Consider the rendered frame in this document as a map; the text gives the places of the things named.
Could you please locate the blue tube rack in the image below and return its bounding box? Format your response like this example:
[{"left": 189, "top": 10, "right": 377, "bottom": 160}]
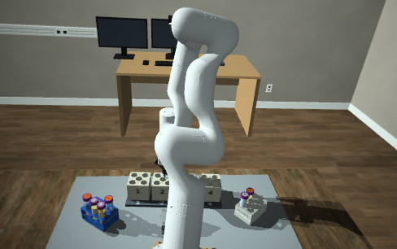
[{"left": 81, "top": 205, "right": 119, "bottom": 231}]

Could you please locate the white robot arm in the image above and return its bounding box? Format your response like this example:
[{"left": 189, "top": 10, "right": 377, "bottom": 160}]
[{"left": 153, "top": 7, "right": 239, "bottom": 249}]

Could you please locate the white tube rack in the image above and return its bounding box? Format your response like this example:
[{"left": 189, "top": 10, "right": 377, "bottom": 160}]
[{"left": 234, "top": 193, "right": 268, "bottom": 225}]

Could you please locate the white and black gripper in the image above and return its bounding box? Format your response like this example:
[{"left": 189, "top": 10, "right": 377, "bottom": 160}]
[{"left": 155, "top": 157, "right": 166, "bottom": 177}]

